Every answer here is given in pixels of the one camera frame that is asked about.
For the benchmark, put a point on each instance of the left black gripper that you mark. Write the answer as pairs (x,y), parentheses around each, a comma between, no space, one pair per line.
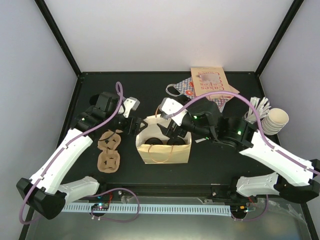
(128,129)

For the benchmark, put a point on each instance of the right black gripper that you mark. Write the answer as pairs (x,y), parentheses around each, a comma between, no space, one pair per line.
(172,130)

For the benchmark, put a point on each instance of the black cup lid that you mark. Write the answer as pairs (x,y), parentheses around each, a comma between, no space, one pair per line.
(153,141)

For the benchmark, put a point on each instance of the kraft paper bag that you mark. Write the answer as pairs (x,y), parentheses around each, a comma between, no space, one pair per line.
(161,154)

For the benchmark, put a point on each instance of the single white stirrer packet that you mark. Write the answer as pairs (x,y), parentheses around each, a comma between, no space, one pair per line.
(200,140)

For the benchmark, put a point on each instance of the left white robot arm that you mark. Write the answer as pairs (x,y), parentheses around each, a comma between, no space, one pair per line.
(107,116)

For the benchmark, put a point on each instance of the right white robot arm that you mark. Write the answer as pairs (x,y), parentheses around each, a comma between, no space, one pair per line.
(292,178)

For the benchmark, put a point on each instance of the blue checkered paper bag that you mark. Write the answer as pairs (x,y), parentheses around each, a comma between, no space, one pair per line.
(186,88)

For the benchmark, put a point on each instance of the pink cakes paper bag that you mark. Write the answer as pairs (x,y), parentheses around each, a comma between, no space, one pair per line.
(210,79)

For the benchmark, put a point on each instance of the white stirrer packets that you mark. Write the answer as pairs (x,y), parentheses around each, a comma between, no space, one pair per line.
(262,107)

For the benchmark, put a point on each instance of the small circuit board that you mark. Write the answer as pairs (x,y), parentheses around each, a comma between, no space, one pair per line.
(100,207)

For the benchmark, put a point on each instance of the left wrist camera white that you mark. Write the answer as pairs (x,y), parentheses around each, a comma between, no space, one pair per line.
(130,104)

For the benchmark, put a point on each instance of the light blue cable duct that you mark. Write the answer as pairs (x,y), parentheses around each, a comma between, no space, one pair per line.
(157,209)

